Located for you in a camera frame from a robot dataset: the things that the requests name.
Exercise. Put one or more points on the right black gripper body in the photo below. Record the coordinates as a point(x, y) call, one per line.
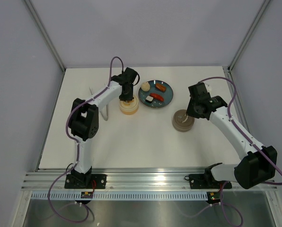
point(192, 110)

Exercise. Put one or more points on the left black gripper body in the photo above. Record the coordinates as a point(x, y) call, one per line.
point(127, 96)

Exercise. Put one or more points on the grey lunch box lid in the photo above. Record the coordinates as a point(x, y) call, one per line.
point(180, 118)

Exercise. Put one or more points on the grey steel lunch box container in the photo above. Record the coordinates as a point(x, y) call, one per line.
point(182, 126)

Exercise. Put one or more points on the yellow lunch box lid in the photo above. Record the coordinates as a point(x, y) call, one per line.
point(134, 104)

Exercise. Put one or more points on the yellow lunch box container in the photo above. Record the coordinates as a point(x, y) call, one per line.
point(129, 112)

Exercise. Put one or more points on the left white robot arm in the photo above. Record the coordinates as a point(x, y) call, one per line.
point(83, 121)

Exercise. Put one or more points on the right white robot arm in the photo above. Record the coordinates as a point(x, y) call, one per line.
point(256, 161)

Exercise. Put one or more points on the small black white sushi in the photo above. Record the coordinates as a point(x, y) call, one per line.
point(149, 99)

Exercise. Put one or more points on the brown roasted meat piece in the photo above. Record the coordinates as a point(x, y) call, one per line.
point(160, 87)

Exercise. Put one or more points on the red sausage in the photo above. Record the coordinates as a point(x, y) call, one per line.
point(157, 97)

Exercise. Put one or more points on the blue ceramic plate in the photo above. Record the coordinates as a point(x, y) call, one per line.
point(167, 95)

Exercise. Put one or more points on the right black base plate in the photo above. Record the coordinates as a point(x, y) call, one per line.
point(203, 181)

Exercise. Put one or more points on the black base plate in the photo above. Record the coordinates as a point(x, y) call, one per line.
point(97, 181)
point(203, 181)

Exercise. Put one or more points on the white slotted cable duct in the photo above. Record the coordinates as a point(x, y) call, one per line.
point(121, 196)

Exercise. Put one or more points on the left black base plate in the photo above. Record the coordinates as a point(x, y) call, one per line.
point(97, 181)

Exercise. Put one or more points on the right aluminium frame post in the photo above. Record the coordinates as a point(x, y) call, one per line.
point(250, 32)

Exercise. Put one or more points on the aluminium frame post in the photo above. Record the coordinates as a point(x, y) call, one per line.
point(41, 28)
point(250, 32)

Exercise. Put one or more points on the left aluminium frame post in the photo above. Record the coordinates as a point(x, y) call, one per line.
point(41, 28)

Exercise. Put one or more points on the aluminium front rail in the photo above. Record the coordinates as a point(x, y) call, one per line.
point(121, 179)

